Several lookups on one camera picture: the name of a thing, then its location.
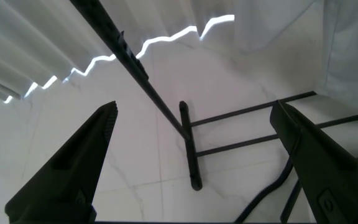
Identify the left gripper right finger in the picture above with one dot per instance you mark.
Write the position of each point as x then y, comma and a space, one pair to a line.
331, 174

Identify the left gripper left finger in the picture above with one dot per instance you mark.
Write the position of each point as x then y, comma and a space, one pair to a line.
70, 174

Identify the pale grey shorts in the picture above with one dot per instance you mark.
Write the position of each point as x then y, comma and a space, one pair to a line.
353, 46

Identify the black clothes rack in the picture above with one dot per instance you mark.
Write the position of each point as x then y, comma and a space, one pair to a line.
129, 59

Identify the white curtain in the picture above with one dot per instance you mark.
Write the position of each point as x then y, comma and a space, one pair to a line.
42, 31

